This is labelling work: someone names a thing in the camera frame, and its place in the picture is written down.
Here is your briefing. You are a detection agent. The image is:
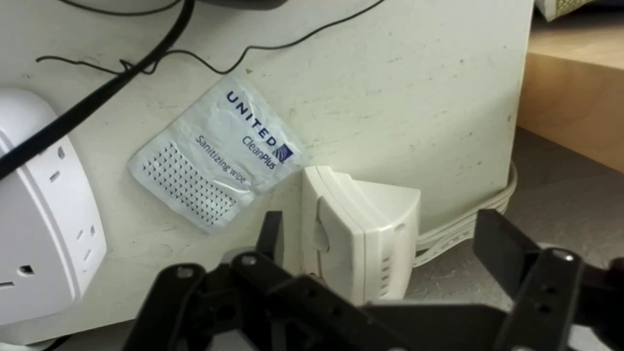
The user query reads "white nightstand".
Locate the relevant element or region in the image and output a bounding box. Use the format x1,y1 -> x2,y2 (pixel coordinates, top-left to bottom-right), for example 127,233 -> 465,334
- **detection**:
0,0 -> 537,348

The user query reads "light wooden headboard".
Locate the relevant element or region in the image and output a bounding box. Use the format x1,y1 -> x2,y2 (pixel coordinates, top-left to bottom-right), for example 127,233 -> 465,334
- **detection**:
517,13 -> 624,174

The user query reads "floral bedspread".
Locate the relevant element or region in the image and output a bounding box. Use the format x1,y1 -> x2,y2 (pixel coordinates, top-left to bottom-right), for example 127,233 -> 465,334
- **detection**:
533,0 -> 593,24

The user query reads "sanitizing wipe packet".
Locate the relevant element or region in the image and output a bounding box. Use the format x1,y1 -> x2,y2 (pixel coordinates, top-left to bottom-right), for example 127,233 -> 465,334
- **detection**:
125,73 -> 312,235

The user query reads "flat white cord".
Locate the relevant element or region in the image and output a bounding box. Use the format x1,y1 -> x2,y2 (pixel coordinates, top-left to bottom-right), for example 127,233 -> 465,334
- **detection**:
412,165 -> 521,270

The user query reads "white plastic box device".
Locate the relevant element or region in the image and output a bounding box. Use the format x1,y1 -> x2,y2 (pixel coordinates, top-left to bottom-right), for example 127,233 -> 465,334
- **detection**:
299,165 -> 424,309

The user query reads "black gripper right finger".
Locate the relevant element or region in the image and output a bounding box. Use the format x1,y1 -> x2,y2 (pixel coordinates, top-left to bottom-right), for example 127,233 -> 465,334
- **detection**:
472,208 -> 624,351

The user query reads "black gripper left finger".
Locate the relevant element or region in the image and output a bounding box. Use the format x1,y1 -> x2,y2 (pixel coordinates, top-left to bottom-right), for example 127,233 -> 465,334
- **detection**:
123,212 -> 392,351

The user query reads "thick black clock cord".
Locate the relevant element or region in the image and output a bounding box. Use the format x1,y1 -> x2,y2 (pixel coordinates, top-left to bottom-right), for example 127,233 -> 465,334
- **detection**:
0,0 -> 197,182

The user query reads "white power strip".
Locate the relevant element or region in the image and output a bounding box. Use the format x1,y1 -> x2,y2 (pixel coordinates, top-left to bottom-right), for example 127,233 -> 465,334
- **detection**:
0,87 -> 110,329

